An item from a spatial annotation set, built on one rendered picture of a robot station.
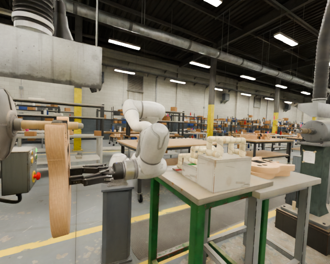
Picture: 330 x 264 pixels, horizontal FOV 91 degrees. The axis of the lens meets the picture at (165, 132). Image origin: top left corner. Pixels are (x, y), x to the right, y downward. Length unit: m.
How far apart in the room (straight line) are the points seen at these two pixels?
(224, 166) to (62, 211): 0.71
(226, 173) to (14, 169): 1.01
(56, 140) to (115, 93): 11.67
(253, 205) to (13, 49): 1.30
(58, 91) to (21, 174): 11.01
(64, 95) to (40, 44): 11.25
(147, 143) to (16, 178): 0.64
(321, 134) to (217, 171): 1.74
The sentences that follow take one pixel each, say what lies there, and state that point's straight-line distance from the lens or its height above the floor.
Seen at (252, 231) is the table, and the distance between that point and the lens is 1.29.
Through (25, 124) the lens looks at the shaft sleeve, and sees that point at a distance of 0.77.
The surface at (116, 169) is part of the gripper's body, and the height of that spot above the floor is 1.07.
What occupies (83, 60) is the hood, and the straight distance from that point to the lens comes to 0.64.
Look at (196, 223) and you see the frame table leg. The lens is 0.89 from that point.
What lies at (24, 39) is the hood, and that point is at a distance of 0.67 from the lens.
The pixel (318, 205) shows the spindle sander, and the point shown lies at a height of 0.42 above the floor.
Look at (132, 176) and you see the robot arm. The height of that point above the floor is 1.04.
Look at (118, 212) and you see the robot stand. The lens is 1.64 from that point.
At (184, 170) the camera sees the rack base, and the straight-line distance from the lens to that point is 1.10.
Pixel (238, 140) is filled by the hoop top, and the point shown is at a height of 1.20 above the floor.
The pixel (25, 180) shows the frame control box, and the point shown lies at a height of 0.98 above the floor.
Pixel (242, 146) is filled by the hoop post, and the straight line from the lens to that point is 1.01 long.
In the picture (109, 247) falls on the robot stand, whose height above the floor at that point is 0.18.
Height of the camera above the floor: 1.27
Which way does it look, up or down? 3 degrees down
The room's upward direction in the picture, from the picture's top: 2 degrees clockwise
